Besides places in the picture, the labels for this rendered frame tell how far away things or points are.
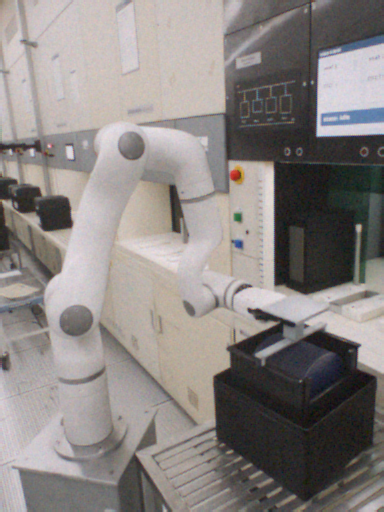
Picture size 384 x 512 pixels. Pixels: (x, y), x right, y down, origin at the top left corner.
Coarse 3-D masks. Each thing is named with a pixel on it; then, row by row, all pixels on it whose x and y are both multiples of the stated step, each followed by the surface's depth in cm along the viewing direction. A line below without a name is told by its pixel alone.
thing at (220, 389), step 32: (224, 384) 100; (224, 416) 103; (256, 416) 94; (352, 416) 94; (256, 448) 96; (288, 448) 88; (320, 448) 88; (352, 448) 97; (288, 480) 90; (320, 480) 90
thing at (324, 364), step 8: (320, 360) 93; (328, 360) 95; (336, 360) 98; (312, 368) 92; (320, 368) 94; (328, 368) 96; (336, 368) 99; (304, 376) 90; (312, 376) 92; (320, 376) 95; (328, 376) 97; (336, 376) 99; (344, 376) 102; (312, 384) 93; (320, 384) 95; (328, 384) 98; (312, 392) 94; (312, 424) 96
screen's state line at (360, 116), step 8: (328, 112) 112; (336, 112) 110; (344, 112) 107; (352, 112) 106; (360, 112) 104; (368, 112) 102; (376, 112) 100; (320, 120) 114; (328, 120) 112; (336, 120) 110; (344, 120) 108; (352, 120) 106; (360, 120) 104; (368, 120) 102; (376, 120) 100
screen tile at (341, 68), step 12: (336, 60) 107; (348, 60) 104; (360, 60) 101; (324, 72) 111; (336, 72) 107; (348, 72) 104; (360, 72) 102; (324, 96) 112; (336, 96) 109; (348, 96) 106
